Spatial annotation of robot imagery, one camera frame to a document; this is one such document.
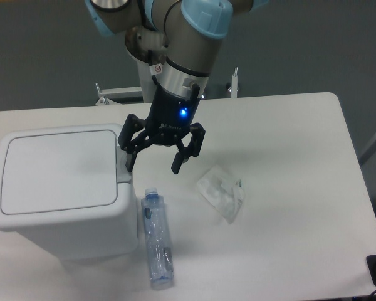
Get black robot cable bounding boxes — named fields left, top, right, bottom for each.
left=147, top=49, right=164, bottom=95

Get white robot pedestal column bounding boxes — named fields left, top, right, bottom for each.
left=123, top=25, right=169, bottom=103

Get white metal base frame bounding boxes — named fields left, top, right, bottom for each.
left=95, top=66, right=240, bottom=106

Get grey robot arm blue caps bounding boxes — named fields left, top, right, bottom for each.
left=85, top=1, right=264, bottom=174

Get clear plastic water bottle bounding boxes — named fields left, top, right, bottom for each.
left=140, top=188, right=174, bottom=290

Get crumpled white plastic wrapper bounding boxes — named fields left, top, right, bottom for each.
left=197, top=165, right=245, bottom=224

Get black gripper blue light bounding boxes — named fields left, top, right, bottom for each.
left=118, top=84, right=206, bottom=174

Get white plastic trash can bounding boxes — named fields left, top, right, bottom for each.
left=0, top=124, right=138, bottom=260

